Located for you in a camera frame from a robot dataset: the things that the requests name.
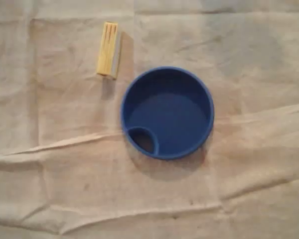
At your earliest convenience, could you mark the wrinkled beige cloth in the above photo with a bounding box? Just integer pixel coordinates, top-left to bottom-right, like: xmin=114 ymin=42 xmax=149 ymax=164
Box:
xmin=0 ymin=0 xmax=299 ymax=239

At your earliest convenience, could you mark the yellow box with red stripes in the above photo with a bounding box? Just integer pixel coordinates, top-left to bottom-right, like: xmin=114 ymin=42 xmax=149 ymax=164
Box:
xmin=96 ymin=21 xmax=122 ymax=79

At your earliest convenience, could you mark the blue round container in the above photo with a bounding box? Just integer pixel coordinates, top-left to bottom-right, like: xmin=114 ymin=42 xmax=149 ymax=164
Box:
xmin=120 ymin=66 xmax=215 ymax=160

